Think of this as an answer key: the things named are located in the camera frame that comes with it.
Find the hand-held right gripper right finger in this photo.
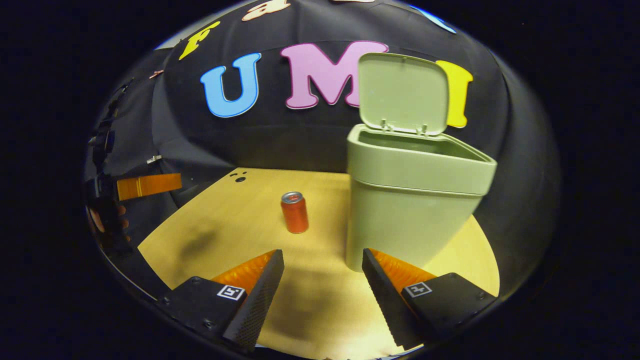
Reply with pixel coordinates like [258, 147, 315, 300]
[361, 247, 498, 351]

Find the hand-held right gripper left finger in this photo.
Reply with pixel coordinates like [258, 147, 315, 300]
[155, 249, 286, 353]

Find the red pop can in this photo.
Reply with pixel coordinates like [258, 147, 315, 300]
[280, 191, 310, 235]

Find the wooden desktop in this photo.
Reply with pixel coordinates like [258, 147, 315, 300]
[137, 167, 501, 360]

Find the green desktop garbage bin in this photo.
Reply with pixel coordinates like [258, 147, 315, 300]
[345, 52, 498, 273]

